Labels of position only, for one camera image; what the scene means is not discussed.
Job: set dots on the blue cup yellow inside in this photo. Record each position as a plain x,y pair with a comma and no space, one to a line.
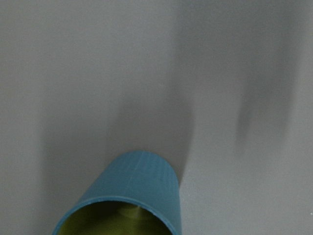
136,194

